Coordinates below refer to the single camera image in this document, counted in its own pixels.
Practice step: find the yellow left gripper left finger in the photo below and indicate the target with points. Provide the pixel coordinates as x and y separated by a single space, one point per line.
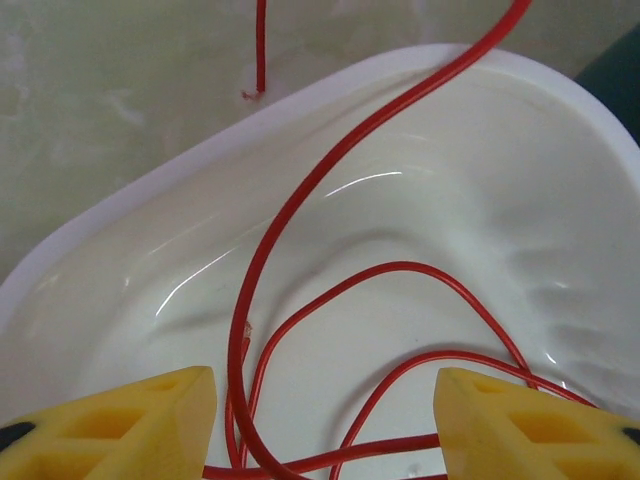
125 430

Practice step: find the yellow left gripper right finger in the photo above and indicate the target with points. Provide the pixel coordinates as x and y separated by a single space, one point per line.
540 435

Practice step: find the white plastic bin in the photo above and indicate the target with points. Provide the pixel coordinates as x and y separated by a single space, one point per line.
450 200

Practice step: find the teal plastic bin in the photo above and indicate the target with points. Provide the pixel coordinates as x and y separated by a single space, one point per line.
617 85

